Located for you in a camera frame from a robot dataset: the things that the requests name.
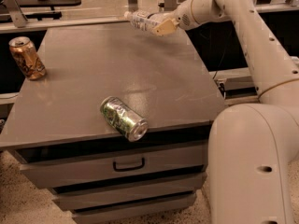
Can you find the black drawer handle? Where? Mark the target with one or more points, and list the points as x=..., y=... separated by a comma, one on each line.
x=127, y=166

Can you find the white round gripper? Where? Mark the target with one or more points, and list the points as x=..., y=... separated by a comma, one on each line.
x=182, y=19

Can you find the orange soda can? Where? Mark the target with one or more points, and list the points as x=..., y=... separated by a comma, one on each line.
x=24, y=53

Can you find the green silver soda can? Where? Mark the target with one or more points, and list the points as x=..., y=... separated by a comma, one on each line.
x=123, y=119

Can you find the metal railing frame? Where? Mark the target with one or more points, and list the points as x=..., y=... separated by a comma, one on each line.
x=89, y=12

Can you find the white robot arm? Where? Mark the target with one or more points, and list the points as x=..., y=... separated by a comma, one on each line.
x=250, y=145

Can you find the grey drawer cabinet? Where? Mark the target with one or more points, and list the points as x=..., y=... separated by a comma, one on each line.
x=63, y=143

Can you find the white blue plastic bottle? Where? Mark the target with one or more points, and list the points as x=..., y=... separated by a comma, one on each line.
x=146, y=21

